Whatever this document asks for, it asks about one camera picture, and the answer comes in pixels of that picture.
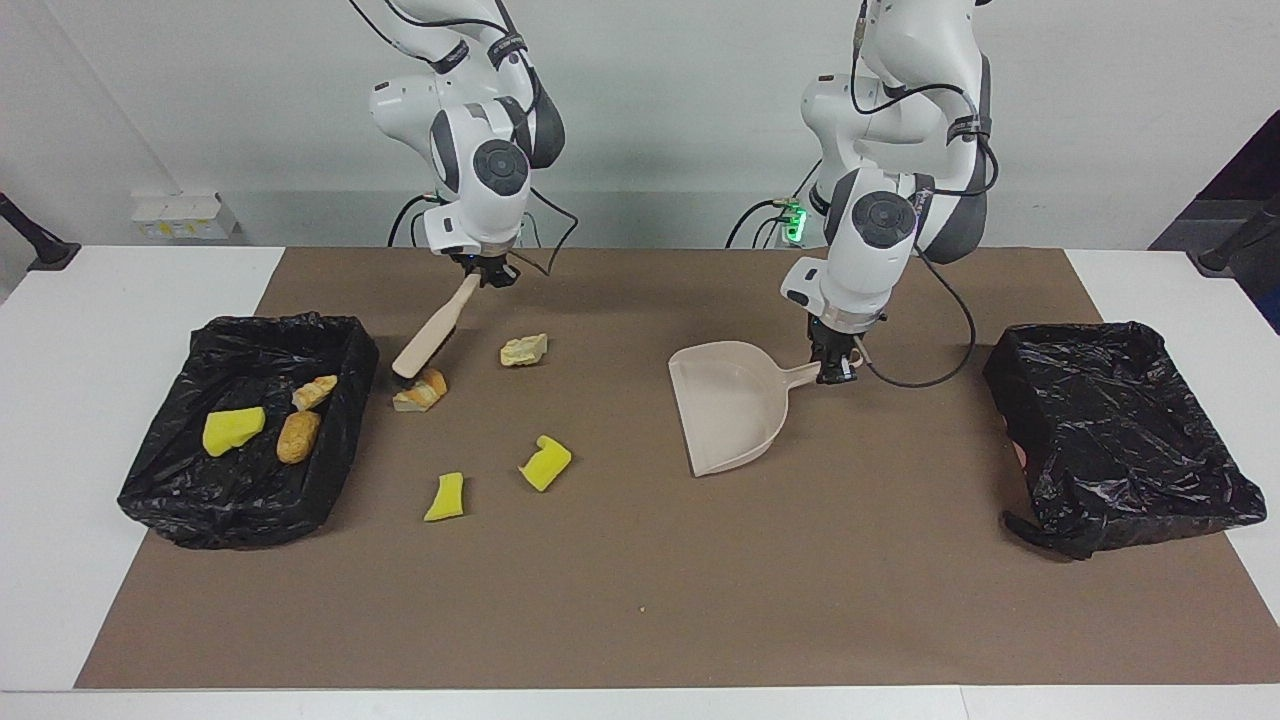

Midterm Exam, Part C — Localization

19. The brown table mat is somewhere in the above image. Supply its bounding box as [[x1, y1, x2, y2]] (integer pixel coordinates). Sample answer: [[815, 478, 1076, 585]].
[[75, 247, 1280, 689]]

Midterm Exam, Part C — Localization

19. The white power box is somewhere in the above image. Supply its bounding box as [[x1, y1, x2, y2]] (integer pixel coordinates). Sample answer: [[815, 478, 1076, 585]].
[[131, 193, 239, 240]]

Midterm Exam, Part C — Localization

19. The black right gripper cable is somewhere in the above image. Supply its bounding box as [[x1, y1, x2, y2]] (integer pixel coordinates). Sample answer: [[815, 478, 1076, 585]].
[[350, 0, 581, 276]]

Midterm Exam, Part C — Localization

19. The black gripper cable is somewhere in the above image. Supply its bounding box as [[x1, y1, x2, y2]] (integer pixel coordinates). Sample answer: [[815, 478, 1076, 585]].
[[350, 0, 581, 276], [850, 0, 1001, 389]]

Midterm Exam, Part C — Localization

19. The black base cable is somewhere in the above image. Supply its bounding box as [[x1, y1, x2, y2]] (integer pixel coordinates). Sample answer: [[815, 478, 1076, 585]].
[[725, 160, 823, 249], [388, 195, 441, 249]]

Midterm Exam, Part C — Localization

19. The black stand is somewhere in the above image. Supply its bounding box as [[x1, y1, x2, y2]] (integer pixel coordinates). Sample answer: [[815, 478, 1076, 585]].
[[1187, 195, 1280, 276], [0, 192, 81, 272]]

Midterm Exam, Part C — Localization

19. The orange striped croissant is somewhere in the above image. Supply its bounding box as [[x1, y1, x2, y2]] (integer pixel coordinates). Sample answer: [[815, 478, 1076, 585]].
[[392, 367, 448, 413]]

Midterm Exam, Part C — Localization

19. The yellow and green sponge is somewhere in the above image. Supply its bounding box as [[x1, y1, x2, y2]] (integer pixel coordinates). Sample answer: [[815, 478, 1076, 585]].
[[202, 405, 267, 458]]

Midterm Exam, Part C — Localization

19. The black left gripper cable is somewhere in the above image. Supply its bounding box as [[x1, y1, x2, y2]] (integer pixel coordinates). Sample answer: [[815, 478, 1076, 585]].
[[850, 0, 1001, 389]]

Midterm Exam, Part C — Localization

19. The curved yellow sponge piece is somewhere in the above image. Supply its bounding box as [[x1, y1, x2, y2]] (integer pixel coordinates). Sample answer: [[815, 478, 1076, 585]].
[[518, 434, 573, 493]]

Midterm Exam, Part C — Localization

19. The beige plastic dustpan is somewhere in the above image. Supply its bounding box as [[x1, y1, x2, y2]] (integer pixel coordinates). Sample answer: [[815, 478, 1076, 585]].
[[668, 340, 863, 478]]

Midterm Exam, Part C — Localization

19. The beige brush with black bristles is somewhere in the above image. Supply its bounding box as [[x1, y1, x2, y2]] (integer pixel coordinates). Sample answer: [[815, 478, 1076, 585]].
[[391, 273, 483, 381]]

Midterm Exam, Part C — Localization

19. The brown bread roll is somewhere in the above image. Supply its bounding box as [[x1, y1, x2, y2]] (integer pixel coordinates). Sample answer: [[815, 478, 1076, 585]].
[[276, 410, 322, 465]]

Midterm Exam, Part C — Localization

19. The flat yellow sponge piece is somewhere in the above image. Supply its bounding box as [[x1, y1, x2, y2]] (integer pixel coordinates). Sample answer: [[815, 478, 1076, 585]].
[[423, 472, 466, 523]]

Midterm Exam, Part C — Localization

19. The dark partition panel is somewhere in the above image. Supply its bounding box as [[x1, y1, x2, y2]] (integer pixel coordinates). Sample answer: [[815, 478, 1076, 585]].
[[1150, 110, 1280, 334]]

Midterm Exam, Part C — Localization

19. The bin with black bag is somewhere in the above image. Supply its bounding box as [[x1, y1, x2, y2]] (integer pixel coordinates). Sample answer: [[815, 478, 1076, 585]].
[[982, 320, 1267, 561], [117, 312, 380, 550]]

